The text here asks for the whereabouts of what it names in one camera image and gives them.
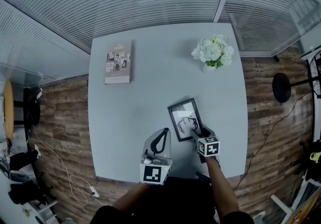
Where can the white flower bouquet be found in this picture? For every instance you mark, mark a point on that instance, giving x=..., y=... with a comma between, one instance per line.
x=212, y=49

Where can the person's black clothing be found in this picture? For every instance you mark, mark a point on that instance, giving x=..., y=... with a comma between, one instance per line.
x=170, y=203

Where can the round wooden table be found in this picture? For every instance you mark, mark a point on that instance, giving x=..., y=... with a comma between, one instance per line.
x=8, y=107

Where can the person's right forearm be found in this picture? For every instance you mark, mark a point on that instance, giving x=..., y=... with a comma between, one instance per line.
x=222, y=187

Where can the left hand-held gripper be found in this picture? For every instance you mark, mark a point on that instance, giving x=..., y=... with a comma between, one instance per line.
x=152, y=174

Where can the white power adapter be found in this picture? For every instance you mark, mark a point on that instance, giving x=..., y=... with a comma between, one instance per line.
x=94, y=191

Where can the black picture frame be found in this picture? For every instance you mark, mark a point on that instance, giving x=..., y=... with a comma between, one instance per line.
x=184, y=120

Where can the white vase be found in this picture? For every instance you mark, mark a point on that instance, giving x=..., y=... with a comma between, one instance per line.
x=208, y=68

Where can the grey photo book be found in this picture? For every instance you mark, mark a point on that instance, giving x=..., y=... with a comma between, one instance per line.
x=118, y=63

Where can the black bag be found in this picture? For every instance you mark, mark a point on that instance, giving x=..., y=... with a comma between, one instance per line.
x=23, y=160

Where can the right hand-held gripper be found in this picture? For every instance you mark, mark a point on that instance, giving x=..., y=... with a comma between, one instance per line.
x=209, y=147

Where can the grey table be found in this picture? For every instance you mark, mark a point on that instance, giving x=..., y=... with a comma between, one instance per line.
x=150, y=107

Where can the white metal rack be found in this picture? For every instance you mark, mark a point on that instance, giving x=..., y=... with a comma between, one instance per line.
x=296, y=200

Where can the person's left forearm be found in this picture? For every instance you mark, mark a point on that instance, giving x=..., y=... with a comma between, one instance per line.
x=130, y=198

